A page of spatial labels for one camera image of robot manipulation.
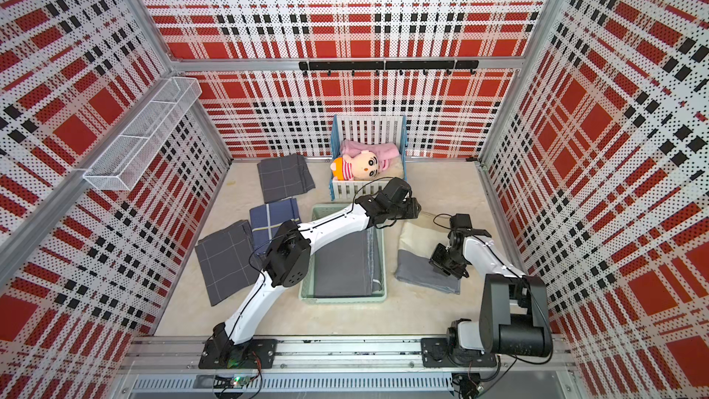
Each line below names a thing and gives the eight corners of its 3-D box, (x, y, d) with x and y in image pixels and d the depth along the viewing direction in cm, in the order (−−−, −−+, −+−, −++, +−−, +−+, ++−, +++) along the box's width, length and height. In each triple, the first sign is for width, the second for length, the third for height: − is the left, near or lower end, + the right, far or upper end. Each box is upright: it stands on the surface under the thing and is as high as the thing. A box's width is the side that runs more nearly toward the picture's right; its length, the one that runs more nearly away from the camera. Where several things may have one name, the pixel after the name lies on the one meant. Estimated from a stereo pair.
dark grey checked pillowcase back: (265, 204, 109) (263, 201, 108) (258, 164, 123) (257, 160, 122) (315, 189, 114) (315, 186, 112) (303, 152, 128) (302, 149, 126)
